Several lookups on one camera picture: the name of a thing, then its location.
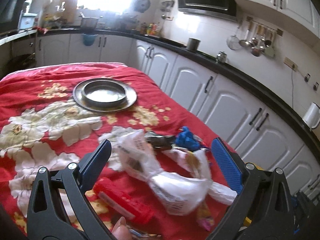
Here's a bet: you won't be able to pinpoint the white printed snack wrapper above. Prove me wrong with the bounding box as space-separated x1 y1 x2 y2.
163 147 214 231

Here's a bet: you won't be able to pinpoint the white plastic bag wrapper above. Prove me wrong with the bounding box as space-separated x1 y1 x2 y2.
117 130 238 216

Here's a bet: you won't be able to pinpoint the red snack packet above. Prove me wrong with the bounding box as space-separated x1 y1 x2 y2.
93 177 154 225

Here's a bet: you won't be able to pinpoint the hanging kitchen utensils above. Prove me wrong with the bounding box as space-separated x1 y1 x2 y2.
238 20 278 58

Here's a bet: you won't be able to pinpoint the person's left hand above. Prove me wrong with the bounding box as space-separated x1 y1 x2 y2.
112 217 132 240

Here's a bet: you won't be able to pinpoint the white lower cabinets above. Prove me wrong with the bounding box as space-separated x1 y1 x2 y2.
11 33 320 198

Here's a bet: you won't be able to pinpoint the white cabinets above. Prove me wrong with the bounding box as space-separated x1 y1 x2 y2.
235 0 319 50
11 33 320 198

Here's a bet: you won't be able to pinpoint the black countertop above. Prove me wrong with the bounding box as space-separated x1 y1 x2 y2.
0 27 320 153

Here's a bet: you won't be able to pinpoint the red floral tablecloth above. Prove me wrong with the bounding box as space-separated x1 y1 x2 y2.
1 63 236 239

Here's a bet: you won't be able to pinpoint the white electric kettle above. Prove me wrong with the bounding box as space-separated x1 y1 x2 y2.
303 102 320 130

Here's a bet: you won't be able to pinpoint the blue crumpled wrapper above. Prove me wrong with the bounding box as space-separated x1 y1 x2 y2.
175 126 200 152

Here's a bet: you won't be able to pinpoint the dark foil wrapper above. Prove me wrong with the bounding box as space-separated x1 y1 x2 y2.
144 131 176 150

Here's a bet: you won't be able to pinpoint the metal bowl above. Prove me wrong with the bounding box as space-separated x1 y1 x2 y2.
81 80 127 108

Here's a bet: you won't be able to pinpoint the small steel teapot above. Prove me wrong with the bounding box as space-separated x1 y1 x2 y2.
216 51 227 63

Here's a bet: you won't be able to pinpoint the dark metal cup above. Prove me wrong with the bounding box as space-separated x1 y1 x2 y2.
186 38 201 52

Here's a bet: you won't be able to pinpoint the blue hanging basket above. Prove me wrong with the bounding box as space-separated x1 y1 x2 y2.
82 34 98 47

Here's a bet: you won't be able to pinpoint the steel cooking pot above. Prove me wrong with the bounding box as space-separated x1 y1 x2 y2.
79 12 103 30

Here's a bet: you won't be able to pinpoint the white upper cabinets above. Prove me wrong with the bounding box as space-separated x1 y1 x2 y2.
235 0 319 50

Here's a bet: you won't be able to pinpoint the condiment bottles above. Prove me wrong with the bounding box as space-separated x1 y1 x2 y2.
137 22 161 36

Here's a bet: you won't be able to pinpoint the black microwave oven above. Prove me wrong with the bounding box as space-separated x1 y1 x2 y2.
0 0 26 36

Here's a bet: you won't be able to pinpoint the black power cable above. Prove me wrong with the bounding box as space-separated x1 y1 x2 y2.
290 68 295 110

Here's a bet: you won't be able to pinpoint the wall power strip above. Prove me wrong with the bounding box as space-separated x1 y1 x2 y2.
283 57 298 71

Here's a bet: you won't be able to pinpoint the hanging wire strainer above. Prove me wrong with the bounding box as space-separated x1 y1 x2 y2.
226 20 242 50

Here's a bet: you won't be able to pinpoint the round wall fan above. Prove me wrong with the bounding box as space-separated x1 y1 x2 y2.
133 0 151 13

